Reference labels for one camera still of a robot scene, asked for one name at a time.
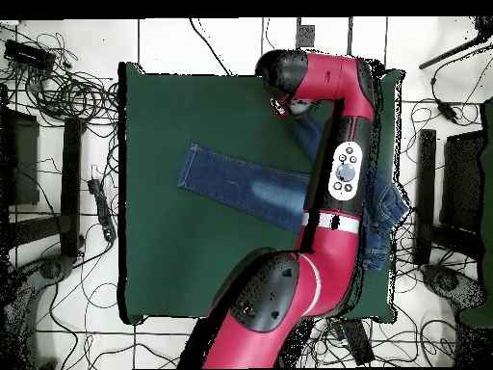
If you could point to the blue denim jeans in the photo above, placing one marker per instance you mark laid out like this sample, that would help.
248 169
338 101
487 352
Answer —
231 177

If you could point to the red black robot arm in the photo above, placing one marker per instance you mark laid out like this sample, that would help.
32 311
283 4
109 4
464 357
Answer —
331 266

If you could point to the small dark grey box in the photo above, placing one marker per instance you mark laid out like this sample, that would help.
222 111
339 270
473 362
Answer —
305 35

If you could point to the black power adapter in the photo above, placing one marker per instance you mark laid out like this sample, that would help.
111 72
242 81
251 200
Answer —
446 111

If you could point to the dark green table cloth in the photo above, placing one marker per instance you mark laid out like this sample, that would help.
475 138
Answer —
173 250

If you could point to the black tripod leg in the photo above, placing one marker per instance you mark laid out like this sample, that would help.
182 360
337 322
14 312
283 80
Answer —
450 52

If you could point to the black power strip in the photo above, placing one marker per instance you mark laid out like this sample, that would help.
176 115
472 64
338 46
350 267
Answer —
103 208

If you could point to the green cloth sheet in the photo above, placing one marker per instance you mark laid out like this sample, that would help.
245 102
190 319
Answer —
487 192

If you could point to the black chair base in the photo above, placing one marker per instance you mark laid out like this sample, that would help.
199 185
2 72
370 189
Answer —
50 269
446 281

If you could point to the black oblong box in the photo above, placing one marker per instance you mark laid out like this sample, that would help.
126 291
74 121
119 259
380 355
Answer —
358 343

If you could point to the grey square frame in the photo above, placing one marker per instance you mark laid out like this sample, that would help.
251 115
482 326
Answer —
349 34

